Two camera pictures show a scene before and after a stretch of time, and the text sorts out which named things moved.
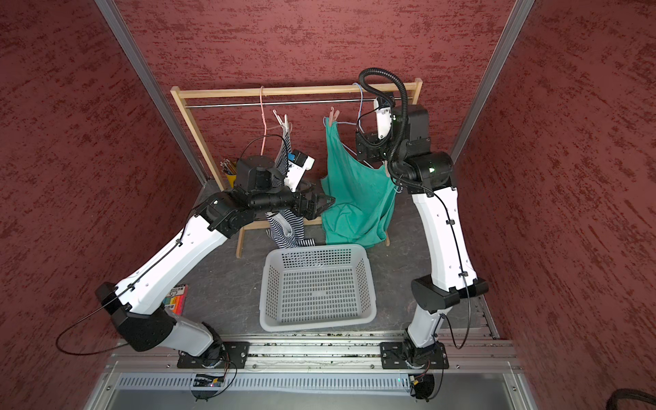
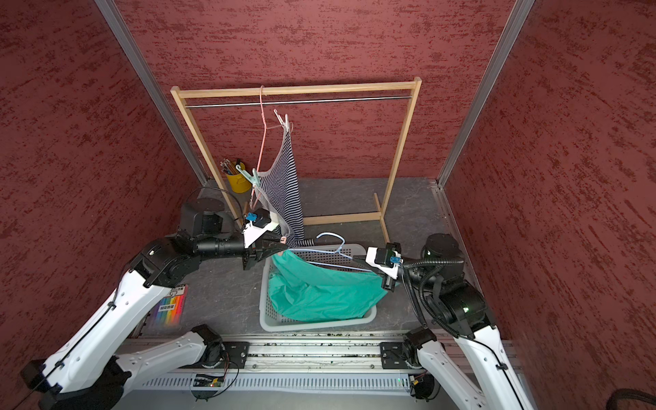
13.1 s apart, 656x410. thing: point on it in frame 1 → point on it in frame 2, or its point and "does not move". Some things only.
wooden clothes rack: [182, 94] does not move
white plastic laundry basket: [309, 286] does not move
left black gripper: [309, 212] → [257, 251]
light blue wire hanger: [398, 189] → [341, 266]
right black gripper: [375, 152] → [389, 280]
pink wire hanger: [263, 117] does not move
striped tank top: [286, 227] does not move
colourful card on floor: [176, 300] does not move
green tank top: [359, 200] → [310, 292]
